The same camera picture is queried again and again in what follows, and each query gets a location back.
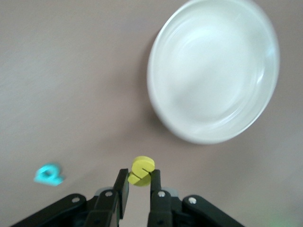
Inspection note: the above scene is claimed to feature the beige plate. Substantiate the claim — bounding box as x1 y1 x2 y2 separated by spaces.
146 0 281 145

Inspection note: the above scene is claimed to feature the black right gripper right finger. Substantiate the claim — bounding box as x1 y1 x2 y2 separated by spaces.
147 169 172 227

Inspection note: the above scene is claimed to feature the teal letter p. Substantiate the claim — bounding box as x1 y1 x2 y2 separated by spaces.
33 162 66 187

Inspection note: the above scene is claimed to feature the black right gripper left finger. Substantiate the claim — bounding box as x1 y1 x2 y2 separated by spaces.
84 168 130 227

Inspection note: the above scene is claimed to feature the yellow letter s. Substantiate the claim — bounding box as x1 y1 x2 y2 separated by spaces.
127 155 156 188

